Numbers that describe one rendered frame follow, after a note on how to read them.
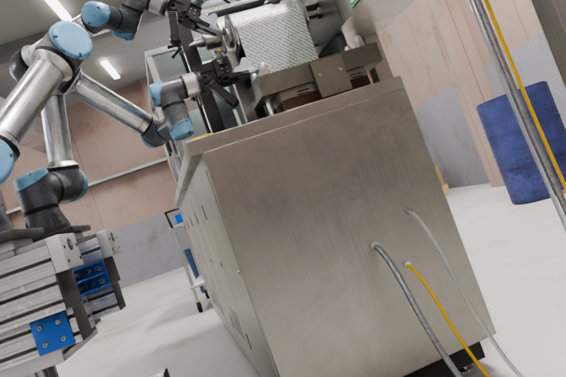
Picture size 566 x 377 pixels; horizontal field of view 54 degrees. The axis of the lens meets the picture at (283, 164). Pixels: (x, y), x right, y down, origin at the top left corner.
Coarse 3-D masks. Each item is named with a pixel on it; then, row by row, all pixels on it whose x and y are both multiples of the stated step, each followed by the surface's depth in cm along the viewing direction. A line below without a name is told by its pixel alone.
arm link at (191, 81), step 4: (192, 72) 176; (184, 76) 175; (188, 76) 175; (192, 76) 175; (196, 76) 175; (184, 80) 174; (188, 80) 174; (192, 80) 174; (196, 80) 174; (188, 84) 174; (192, 84) 174; (196, 84) 174; (188, 88) 174; (192, 88) 174; (196, 88) 175; (188, 92) 174; (192, 92) 175; (196, 92) 176; (200, 92) 178; (192, 96) 177
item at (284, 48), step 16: (272, 32) 185; (288, 32) 186; (304, 32) 188; (256, 48) 183; (272, 48) 185; (288, 48) 186; (304, 48) 187; (256, 64) 183; (272, 64) 184; (288, 64) 185
